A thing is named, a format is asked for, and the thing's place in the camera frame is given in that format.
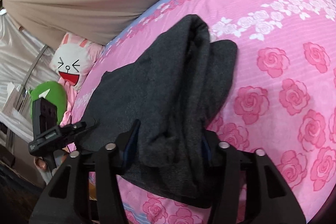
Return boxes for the dark grey pants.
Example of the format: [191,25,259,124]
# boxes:
[75,15,238,208]

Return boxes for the left hand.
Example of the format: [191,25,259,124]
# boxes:
[35,151,70,171]

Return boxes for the green plush toy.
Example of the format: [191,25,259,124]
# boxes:
[29,81,67,124]

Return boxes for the white satin curtain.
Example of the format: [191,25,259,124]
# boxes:
[0,14,59,107]

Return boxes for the white rabbit face pillow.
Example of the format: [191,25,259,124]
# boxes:
[48,32,106,92]

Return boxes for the pink rose bed sheet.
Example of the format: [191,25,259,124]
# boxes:
[72,0,335,220]

